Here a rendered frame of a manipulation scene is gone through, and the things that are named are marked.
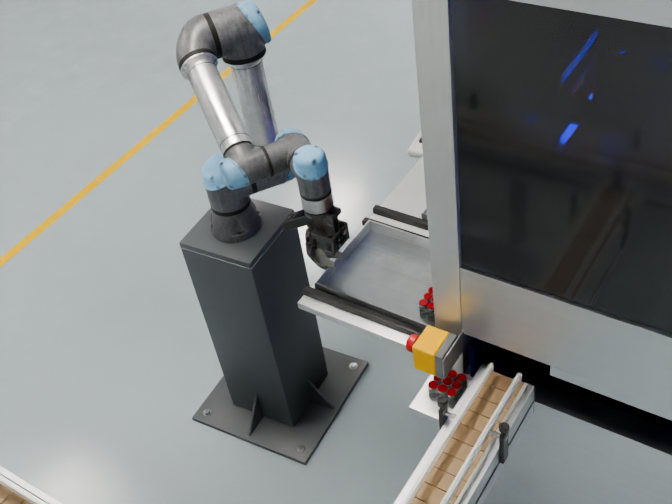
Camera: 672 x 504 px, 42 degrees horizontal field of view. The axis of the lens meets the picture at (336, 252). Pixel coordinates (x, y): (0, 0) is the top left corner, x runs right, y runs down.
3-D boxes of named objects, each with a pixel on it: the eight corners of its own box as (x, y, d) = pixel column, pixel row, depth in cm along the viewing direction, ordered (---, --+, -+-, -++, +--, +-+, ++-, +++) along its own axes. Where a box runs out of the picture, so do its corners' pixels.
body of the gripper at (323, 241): (334, 259, 210) (327, 221, 201) (304, 248, 214) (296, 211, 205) (350, 239, 214) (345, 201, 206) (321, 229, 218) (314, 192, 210)
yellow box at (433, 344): (459, 356, 189) (458, 334, 184) (443, 380, 185) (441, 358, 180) (428, 344, 192) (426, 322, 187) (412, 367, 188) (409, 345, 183)
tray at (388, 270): (486, 268, 218) (486, 258, 216) (436, 339, 203) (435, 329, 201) (370, 229, 234) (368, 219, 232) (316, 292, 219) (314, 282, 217)
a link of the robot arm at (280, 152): (256, 135, 206) (272, 159, 198) (300, 120, 209) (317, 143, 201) (262, 162, 212) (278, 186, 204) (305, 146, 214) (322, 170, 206)
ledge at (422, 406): (493, 393, 193) (493, 387, 191) (467, 437, 185) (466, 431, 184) (437, 370, 199) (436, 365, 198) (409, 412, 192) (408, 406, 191)
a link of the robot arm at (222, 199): (203, 195, 253) (192, 157, 244) (247, 179, 256) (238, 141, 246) (216, 218, 244) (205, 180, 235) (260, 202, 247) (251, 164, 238)
